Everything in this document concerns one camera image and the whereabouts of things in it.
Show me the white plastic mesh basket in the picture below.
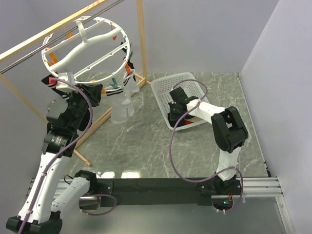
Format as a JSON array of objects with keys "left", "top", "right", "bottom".
[{"left": 151, "top": 72, "right": 209, "bottom": 130}]

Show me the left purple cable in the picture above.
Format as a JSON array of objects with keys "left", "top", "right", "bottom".
[{"left": 16, "top": 78, "right": 119, "bottom": 234}]

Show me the white round clip hanger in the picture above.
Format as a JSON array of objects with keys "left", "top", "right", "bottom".
[{"left": 41, "top": 16, "right": 133, "bottom": 85}]

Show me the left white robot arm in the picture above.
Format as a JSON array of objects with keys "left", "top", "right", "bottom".
[{"left": 6, "top": 84, "right": 103, "bottom": 234}]

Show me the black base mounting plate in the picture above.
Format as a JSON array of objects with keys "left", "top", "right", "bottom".
[{"left": 97, "top": 178, "right": 242, "bottom": 206}]

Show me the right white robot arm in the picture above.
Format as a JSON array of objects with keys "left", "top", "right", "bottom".
[{"left": 168, "top": 87, "right": 249, "bottom": 195}]

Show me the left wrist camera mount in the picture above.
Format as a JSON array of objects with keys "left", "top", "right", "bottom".
[{"left": 51, "top": 72, "right": 75, "bottom": 93}]

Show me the white striped hanging sock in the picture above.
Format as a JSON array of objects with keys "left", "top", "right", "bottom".
[{"left": 105, "top": 86, "right": 129, "bottom": 124}]

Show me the black striped sock at left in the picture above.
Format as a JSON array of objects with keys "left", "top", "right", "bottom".
[{"left": 41, "top": 74, "right": 57, "bottom": 89}]

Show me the wooden rack frame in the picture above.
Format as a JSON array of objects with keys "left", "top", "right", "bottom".
[{"left": 0, "top": 0, "right": 152, "bottom": 167}]

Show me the black beige red sock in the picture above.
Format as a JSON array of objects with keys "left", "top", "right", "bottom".
[{"left": 167, "top": 114, "right": 206, "bottom": 129}]

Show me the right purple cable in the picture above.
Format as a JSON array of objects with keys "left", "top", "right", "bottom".
[{"left": 169, "top": 79, "right": 244, "bottom": 216}]

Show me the metal hanging rod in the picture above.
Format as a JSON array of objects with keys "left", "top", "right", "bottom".
[{"left": 0, "top": 0, "right": 122, "bottom": 74}]

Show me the purple cable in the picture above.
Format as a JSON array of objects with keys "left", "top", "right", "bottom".
[
  {"left": 169, "top": 79, "right": 244, "bottom": 216},
  {"left": 16, "top": 78, "right": 119, "bottom": 234}
]

